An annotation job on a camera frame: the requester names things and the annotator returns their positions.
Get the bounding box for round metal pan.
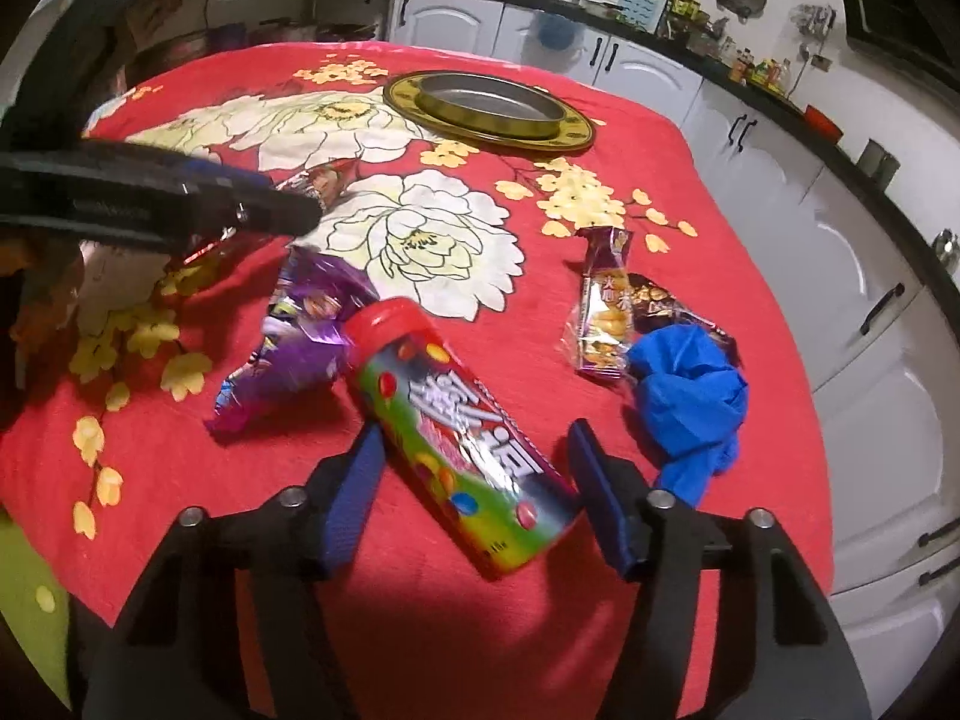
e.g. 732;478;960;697
416;73;563;140

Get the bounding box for purple yellow snack packet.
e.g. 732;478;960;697
559;226;635;382

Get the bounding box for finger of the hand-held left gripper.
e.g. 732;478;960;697
82;141;263;188
82;169;320;248

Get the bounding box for dark brown wrapper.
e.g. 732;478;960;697
626;274;740;361

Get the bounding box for purple snack wrapper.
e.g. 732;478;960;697
204;246;380;442

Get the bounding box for black countertop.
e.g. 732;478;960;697
390;0;960;286

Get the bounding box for wall spice rack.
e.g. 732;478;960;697
787;4;835;42

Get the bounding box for red floral blanket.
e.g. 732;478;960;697
0;41;835;720

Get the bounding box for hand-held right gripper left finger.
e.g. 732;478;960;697
82;424;387;720

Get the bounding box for crumpled blue glove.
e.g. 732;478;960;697
624;326;749;511

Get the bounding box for gold rimmed round tray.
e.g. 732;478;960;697
382;70;596;155

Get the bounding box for red picture snack wrapper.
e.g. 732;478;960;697
184;163;353;263

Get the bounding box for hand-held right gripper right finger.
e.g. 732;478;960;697
566;418;875;720

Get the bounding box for white base cabinets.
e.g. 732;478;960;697
390;0;960;691

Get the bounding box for colourful candy tube red cap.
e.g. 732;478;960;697
343;298;584;580

